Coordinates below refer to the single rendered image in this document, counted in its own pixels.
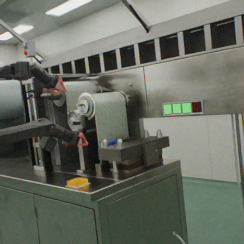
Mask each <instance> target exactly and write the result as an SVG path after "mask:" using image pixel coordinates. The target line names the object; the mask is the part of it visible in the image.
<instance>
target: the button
mask: <svg viewBox="0 0 244 244"><path fill-rule="evenodd" d="M87 183H89V182H88V179H85V178H76V179H72V180H69V181H67V186H72V187H79V186H82V185H85V184H87Z"/></svg>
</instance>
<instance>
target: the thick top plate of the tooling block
mask: <svg viewBox="0 0 244 244"><path fill-rule="evenodd" d="M153 142H157V145H158V150H160V149H163V148H166V147H169V146H170V143H169V136H163V137H160V138H157V136H149V137H141V138H137V139H136V140H133V141H129V142H125V143H123V144H124V148H117V144H114V145H109V148H98V152H99V160H106V161H118V162H122V161H125V160H128V159H131V158H134V157H138V156H142V155H143V145H146V144H149V143H153Z"/></svg>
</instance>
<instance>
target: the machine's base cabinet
mask: <svg viewBox="0 0 244 244"><path fill-rule="evenodd" d="M174 231H176V232H177V235H179V236H180V237H181V238H182V239H183V241H184V242H185V244H188V236H187V225H186V209H185V199H184V189H183V182H182V172H181V166H180V167H177V168H175V169H171V170H169V171H167V172H164V173H162V174H160V175H158V176H155V177H153V178H150V179H149V180H146V181H142V182H140V183H138V184H135V185H133V186H130V187H128V188H126V189H124V190H121V191H119V192H117V193H113V194H111V195H108V196H106V197H103V198H101V199H99V200H97V201H94V202H92V203H90V202H87V201H84V200H79V199H75V198H70V197H66V196H62V195H59V194H54V193H48V192H44V191H39V190H35V189H32V188H28V187H23V186H19V185H15V184H11V183H8V182H1V181H0V244H183V243H182V242H181V241H180V239H179V238H177V237H176V236H174V235H173V232H174Z"/></svg>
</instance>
